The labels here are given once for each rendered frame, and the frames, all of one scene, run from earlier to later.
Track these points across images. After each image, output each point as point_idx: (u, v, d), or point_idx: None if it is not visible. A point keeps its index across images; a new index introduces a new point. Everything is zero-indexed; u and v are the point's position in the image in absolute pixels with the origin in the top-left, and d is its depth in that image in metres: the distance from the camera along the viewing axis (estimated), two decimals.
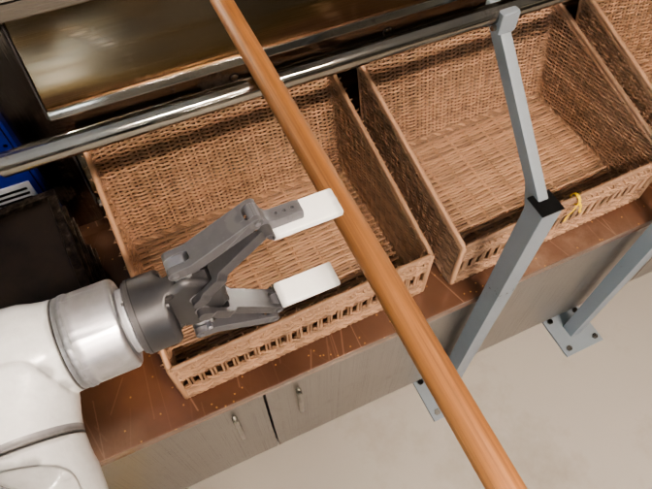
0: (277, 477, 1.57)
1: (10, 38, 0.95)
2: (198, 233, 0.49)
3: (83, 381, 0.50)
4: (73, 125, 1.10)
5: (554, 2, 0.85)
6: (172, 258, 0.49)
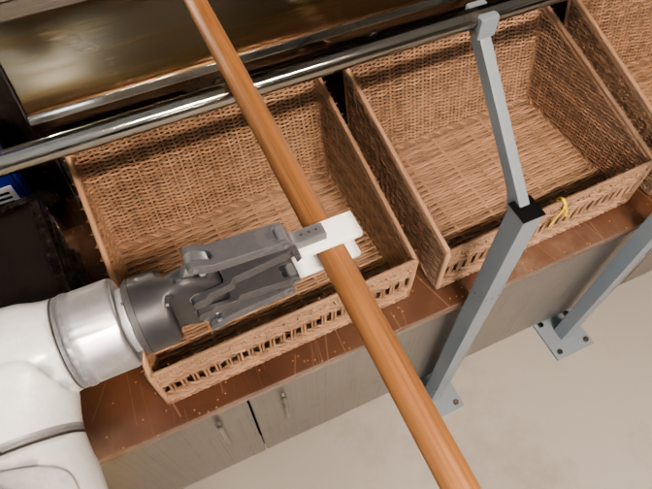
0: (266, 482, 1.57)
1: None
2: (224, 238, 0.52)
3: (83, 380, 0.50)
4: (54, 129, 1.10)
5: (535, 7, 0.84)
6: (195, 253, 0.50)
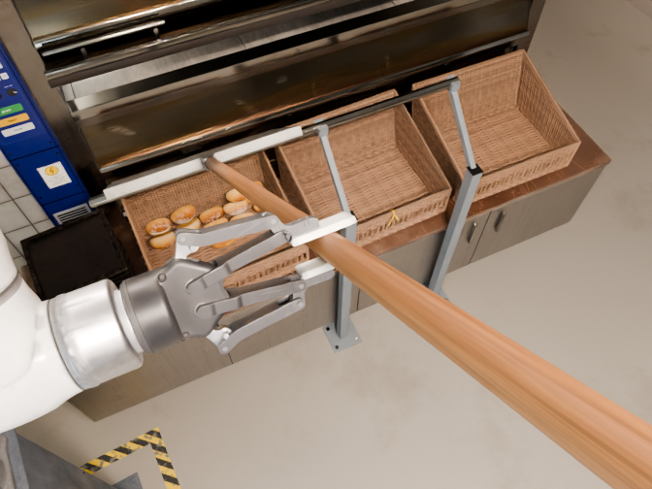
0: (233, 386, 2.50)
1: (82, 133, 1.87)
2: (216, 224, 0.55)
3: (68, 355, 0.48)
4: (111, 173, 2.03)
5: (346, 121, 1.77)
6: (185, 230, 0.53)
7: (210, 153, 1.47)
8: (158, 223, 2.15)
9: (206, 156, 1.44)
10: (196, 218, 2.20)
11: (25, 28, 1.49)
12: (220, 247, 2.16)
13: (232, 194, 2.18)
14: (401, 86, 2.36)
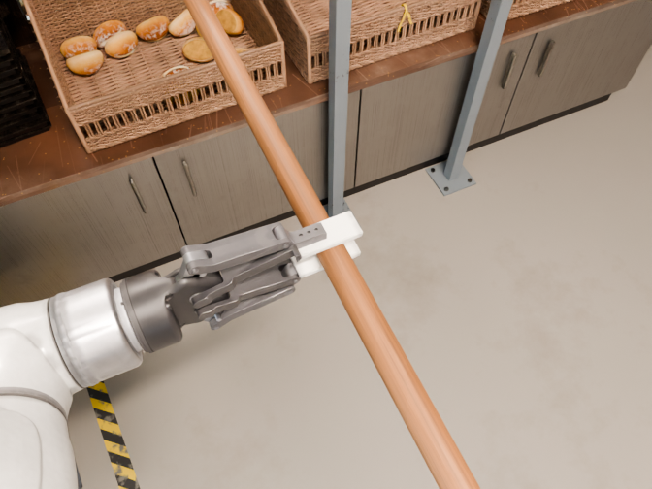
0: None
1: None
2: (224, 238, 0.52)
3: (82, 380, 0.50)
4: None
5: None
6: (195, 252, 0.50)
7: None
8: (78, 45, 1.54)
9: None
10: (128, 31, 1.59)
11: None
12: (174, 88, 1.45)
13: None
14: None
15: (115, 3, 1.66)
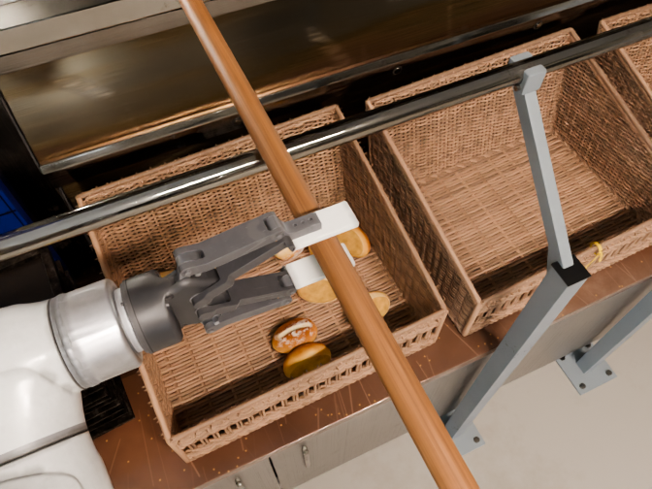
0: None
1: None
2: (215, 235, 0.51)
3: (83, 381, 0.50)
4: (67, 175, 1.05)
5: (582, 59, 0.79)
6: (186, 254, 0.50)
7: None
8: None
9: None
10: None
11: None
12: (297, 366, 1.08)
13: None
14: (573, 26, 1.38)
15: None
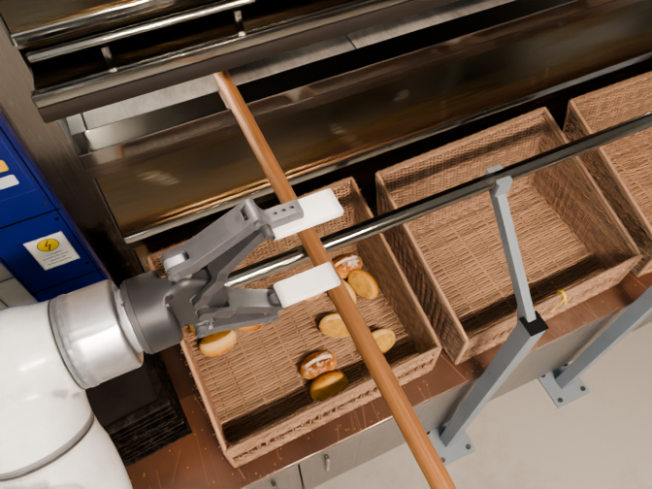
0: None
1: (97, 183, 1.17)
2: (198, 233, 0.49)
3: (83, 381, 0.50)
4: (140, 240, 1.32)
5: (539, 169, 1.06)
6: (172, 258, 0.49)
7: None
8: None
9: None
10: None
11: None
12: (321, 390, 1.36)
13: (354, 298, 1.50)
14: (548, 103, 1.65)
15: None
